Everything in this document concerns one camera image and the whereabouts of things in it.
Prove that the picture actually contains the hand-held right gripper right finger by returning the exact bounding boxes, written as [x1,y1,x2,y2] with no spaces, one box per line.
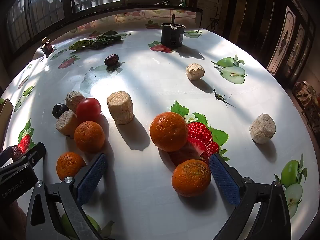
[209,153,292,240]

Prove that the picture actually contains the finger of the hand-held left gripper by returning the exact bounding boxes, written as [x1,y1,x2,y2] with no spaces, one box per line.
[11,142,47,172]
[0,147,13,167]

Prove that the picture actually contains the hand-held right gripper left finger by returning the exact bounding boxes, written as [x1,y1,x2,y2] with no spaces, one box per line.
[25,153,108,240]

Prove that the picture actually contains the wrinkled red date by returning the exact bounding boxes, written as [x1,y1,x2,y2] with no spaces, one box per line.
[9,145,25,162]
[104,54,120,67]

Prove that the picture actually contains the shallow cardboard box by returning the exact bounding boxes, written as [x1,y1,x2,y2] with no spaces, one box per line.
[0,98,14,150]

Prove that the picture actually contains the large orange tangerine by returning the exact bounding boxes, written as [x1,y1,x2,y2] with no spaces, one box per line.
[149,111,188,152]

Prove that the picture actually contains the red cherry tomato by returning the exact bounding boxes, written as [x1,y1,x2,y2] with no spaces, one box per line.
[76,97,102,122]

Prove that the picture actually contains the tall beige sugarcane piece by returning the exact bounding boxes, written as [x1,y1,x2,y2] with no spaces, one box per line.
[107,92,134,125]

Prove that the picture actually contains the small brown bottle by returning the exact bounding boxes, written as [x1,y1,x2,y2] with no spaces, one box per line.
[41,37,53,57]

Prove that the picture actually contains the brown wood pile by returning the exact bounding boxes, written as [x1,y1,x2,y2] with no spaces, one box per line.
[292,80,320,135]

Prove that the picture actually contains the green leafy vegetable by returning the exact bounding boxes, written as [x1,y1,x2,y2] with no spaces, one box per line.
[68,30,122,51]

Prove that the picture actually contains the black cylindrical container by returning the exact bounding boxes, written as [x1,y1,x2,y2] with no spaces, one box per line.
[161,15,184,48]

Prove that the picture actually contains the wooden door with patterned glass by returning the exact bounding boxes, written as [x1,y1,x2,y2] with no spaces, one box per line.
[266,0,318,88]

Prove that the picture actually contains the dark window frame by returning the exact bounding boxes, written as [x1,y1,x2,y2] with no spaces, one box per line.
[5,0,202,55]

